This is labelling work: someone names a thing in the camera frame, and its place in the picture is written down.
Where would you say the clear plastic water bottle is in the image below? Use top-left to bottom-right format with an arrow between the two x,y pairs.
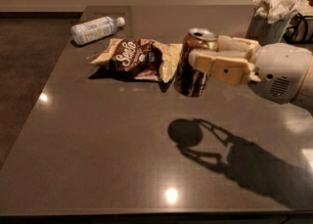
70,17 -> 125,45

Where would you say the metal cup holder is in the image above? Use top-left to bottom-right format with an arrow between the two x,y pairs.
246,13 -> 291,46

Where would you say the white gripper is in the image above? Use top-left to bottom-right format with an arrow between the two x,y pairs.
188,35 -> 312,105

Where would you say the black wire rack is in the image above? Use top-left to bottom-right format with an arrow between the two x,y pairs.
283,14 -> 313,44

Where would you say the orange soda can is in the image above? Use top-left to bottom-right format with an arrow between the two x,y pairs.
174,27 -> 219,97

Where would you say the brown chip bag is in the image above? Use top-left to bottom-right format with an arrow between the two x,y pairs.
91,38 -> 182,83

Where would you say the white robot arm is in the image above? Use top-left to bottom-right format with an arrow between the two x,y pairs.
188,36 -> 313,112

